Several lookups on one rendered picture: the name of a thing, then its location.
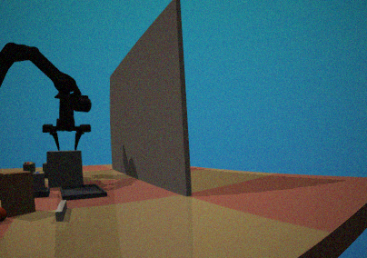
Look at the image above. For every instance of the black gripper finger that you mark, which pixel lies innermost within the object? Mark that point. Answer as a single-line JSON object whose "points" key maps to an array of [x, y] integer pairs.
{"points": [[77, 137], [56, 139]]}

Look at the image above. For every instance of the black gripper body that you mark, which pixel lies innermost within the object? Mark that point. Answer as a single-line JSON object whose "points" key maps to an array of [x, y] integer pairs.
{"points": [[66, 118]]}

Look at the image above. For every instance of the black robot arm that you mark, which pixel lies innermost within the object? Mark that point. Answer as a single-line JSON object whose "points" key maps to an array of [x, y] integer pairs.
{"points": [[65, 84]]}

